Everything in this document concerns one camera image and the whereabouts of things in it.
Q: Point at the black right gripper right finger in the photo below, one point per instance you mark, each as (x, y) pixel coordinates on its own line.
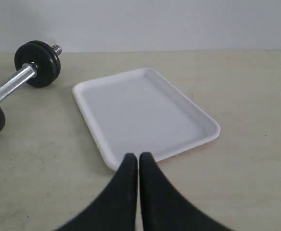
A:
(163, 208)

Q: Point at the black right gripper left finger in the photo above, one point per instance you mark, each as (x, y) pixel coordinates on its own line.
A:
(115, 207)

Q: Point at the chrome dumbbell bar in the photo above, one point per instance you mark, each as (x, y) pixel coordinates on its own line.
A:
(21, 77)

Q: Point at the black plate bar end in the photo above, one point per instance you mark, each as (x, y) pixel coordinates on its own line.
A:
(23, 56)

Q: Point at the black weight plate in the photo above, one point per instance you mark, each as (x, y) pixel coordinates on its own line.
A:
(47, 62)

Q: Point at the white rectangular tray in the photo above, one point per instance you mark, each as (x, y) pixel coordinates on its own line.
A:
(140, 111)

